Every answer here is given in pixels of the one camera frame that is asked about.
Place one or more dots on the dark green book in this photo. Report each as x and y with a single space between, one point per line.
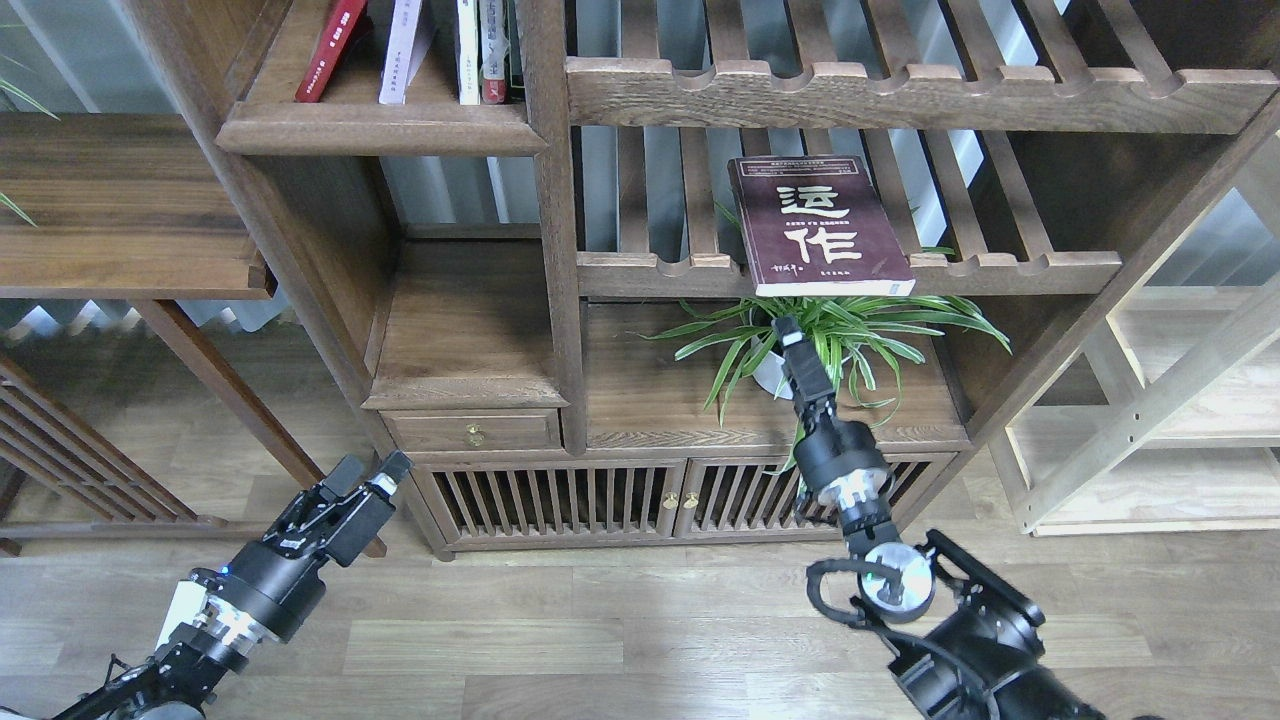
515 63

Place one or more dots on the dark wooden bookshelf cabinet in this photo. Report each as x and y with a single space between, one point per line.
1039 158

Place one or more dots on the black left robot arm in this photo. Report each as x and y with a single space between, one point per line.
177 681

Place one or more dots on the white robot base leg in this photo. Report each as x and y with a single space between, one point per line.
187 603

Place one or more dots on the white plant pot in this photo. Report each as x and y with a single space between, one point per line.
770 373

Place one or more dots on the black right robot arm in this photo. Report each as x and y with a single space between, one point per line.
965 642

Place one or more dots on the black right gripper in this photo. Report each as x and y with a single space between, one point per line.
838 461

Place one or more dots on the dark maroon book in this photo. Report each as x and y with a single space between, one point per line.
815 227

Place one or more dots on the right slatted cabinet door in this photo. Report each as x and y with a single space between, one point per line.
741 500

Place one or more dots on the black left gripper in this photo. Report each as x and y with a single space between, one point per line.
276 578

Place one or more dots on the light wooden shelf unit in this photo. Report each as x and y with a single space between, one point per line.
1169 418

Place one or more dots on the green plant leaves at left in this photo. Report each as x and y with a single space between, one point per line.
12 114

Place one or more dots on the green spider plant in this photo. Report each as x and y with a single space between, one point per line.
862 343

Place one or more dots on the white thin book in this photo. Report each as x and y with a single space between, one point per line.
468 52

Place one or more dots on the dark wooden side table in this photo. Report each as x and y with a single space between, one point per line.
133 404

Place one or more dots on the white red spine book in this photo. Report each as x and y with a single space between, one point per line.
494 51

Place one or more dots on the pale pink book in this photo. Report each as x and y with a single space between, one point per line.
411 33

